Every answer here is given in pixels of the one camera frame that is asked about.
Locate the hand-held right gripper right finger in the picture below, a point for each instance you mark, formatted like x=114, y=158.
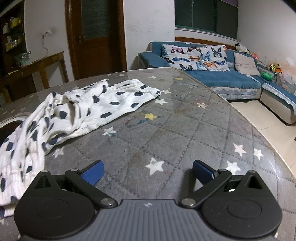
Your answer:
x=203, y=173

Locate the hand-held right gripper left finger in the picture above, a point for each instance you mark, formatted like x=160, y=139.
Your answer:
x=93, y=173

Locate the white navy polka dot pants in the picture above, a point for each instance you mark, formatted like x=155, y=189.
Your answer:
x=69, y=115

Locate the grey star quilted table cover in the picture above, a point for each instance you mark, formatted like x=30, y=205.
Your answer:
x=173, y=129

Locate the blue sofa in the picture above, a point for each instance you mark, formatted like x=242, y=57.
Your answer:
x=219, y=78

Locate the butterfly print pillow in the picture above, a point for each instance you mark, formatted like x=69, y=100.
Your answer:
x=196, y=58

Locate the green ball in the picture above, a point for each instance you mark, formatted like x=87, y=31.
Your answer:
x=267, y=76

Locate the grey cushion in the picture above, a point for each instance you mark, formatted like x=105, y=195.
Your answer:
x=246, y=63

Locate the brown wooden door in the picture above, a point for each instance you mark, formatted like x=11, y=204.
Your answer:
x=92, y=53

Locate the wooden side table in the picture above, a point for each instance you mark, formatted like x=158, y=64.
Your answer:
x=34, y=64

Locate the yellow black toy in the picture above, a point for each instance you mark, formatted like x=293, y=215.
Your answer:
x=274, y=67

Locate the black white plush toy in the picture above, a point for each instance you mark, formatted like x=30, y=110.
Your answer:
x=240, y=48

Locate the green framed window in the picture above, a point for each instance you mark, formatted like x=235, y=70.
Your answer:
x=203, y=14

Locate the wooden shelf cabinet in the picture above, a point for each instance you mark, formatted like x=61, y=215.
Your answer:
x=13, y=34

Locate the white wall socket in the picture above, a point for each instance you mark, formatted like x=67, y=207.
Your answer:
x=46, y=33

